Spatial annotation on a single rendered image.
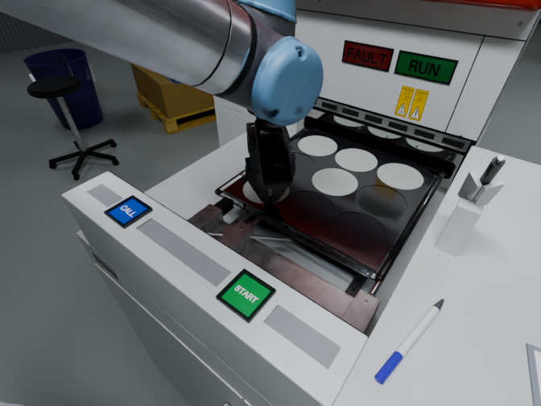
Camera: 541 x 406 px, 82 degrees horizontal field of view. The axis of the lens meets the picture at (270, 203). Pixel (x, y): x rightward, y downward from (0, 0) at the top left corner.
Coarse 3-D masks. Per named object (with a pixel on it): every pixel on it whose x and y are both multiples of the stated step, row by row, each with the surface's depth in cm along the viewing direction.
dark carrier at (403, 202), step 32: (320, 160) 75; (384, 160) 75; (320, 192) 66; (384, 192) 66; (416, 192) 66; (288, 224) 59; (320, 224) 59; (352, 224) 59; (384, 224) 59; (352, 256) 53; (384, 256) 53
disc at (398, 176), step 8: (384, 168) 72; (392, 168) 72; (400, 168) 72; (408, 168) 72; (384, 176) 70; (392, 176) 70; (400, 176) 70; (408, 176) 70; (416, 176) 70; (392, 184) 68; (400, 184) 68; (408, 184) 68; (416, 184) 68
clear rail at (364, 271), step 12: (216, 192) 66; (240, 204) 63; (264, 216) 60; (288, 228) 58; (300, 240) 57; (312, 240) 55; (324, 252) 54; (336, 252) 53; (348, 264) 52; (360, 264) 51; (372, 276) 50
